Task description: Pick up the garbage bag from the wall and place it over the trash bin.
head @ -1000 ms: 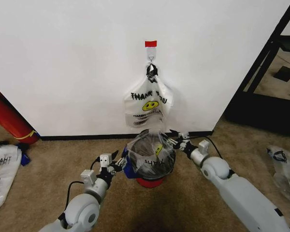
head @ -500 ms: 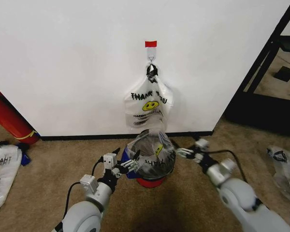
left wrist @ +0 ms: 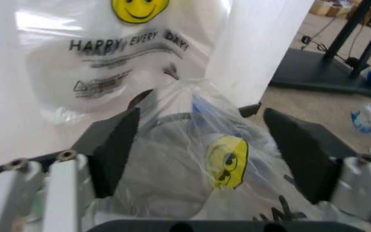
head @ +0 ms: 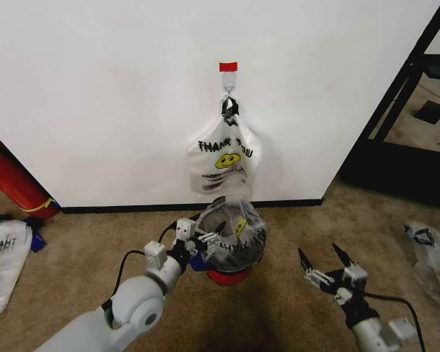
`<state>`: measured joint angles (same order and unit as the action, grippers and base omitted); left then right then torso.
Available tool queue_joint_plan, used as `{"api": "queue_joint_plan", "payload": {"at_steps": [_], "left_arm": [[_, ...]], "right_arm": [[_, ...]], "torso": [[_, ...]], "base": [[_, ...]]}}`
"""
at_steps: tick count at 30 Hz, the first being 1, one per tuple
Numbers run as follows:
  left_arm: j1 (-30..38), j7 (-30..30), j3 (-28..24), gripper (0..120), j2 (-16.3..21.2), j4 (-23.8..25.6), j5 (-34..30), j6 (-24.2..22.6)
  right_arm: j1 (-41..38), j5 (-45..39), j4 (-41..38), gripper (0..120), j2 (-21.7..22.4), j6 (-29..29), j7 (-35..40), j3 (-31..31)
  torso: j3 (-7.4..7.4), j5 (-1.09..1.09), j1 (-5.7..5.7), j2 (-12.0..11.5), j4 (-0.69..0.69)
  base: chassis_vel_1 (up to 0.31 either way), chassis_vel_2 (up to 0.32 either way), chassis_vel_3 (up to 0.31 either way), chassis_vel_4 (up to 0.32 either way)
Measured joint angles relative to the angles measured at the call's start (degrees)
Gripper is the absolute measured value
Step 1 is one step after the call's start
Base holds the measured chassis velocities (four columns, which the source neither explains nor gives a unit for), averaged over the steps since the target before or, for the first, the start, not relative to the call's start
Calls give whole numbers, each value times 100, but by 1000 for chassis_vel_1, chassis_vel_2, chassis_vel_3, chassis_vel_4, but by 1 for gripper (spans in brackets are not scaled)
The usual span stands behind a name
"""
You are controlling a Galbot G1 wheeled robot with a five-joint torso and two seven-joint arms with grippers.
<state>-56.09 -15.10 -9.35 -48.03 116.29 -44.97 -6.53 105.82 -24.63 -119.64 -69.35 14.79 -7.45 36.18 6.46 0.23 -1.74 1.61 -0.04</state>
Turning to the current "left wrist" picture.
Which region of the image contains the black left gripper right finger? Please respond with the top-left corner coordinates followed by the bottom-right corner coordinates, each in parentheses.
top-left (263, 107), bottom-right (371, 232)

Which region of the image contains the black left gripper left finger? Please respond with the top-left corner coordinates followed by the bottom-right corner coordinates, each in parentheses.
top-left (0, 107), bottom-right (142, 232)

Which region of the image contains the clear smiley bag of rubbish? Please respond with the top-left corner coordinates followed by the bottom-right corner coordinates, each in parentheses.
top-left (86, 78), bottom-right (338, 224)

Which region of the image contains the white smiley garbage bag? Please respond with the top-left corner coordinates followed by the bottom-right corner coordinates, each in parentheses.
top-left (0, 0), bottom-right (316, 125)

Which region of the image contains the dark metal stand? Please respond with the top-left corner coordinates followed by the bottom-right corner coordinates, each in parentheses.
top-left (269, 0), bottom-right (371, 98)

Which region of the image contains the brown cardboard box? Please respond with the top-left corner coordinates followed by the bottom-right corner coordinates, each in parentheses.
top-left (309, 0), bottom-right (346, 16)

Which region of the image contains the black floor cable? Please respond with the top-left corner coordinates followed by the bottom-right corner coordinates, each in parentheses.
top-left (300, 9), bottom-right (361, 66)

